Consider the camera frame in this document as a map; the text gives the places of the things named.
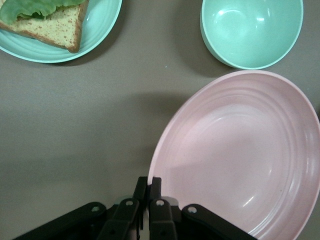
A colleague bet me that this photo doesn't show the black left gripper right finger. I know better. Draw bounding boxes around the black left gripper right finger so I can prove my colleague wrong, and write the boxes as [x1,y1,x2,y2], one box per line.
[148,176,257,240]

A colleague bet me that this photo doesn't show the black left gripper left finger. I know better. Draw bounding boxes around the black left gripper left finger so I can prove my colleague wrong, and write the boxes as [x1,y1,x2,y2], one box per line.
[12,176,149,240]

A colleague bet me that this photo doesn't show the pink plate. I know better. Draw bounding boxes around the pink plate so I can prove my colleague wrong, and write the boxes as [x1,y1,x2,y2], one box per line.
[147,69,316,238]

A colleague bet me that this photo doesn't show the brown table cover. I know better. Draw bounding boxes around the brown table cover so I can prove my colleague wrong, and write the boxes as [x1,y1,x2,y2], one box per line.
[0,0,320,240]

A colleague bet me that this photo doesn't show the green plate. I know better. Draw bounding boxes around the green plate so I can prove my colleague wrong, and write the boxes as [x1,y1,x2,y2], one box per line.
[0,0,123,64]

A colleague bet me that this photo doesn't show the bread slice under lettuce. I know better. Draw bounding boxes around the bread slice under lettuce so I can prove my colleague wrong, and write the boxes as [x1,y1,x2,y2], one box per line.
[0,0,90,54]

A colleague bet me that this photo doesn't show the green bowl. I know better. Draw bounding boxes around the green bowl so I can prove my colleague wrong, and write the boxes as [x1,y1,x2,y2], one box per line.
[200,0,305,70]

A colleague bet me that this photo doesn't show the green lettuce leaf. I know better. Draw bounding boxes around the green lettuce leaf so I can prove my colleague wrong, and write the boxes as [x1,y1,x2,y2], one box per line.
[0,0,87,26]

